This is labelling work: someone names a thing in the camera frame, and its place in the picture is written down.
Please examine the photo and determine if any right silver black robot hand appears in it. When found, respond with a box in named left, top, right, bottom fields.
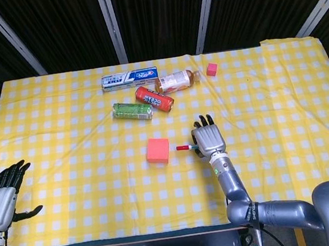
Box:
left=188, top=111, right=229, bottom=159

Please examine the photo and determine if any red and teal marker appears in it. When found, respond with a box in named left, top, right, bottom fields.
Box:
left=176, top=143, right=199, bottom=153

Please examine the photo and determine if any yellow white checkered tablecloth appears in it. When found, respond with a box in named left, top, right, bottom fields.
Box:
left=0, top=31, right=329, bottom=246

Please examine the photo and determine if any large orange cube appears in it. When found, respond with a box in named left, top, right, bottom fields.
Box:
left=143, top=135, right=173, bottom=166

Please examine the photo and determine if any amber tea plastic bottle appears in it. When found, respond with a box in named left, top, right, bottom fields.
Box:
left=153, top=67, right=203, bottom=96

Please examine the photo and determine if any red soda can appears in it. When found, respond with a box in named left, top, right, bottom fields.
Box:
left=133, top=81, right=177, bottom=117

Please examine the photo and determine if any small pink cube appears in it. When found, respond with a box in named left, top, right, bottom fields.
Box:
left=205, top=61, right=219, bottom=78

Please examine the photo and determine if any green drink can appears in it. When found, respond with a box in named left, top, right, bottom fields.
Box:
left=110, top=97, right=155, bottom=125

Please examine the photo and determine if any blue white toothpaste box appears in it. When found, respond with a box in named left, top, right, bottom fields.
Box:
left=100, top=65, right=161, bottom=93

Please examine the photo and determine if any black pleated curtain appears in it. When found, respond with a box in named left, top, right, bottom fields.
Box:
left=0, top=0, right=329, bottom=148

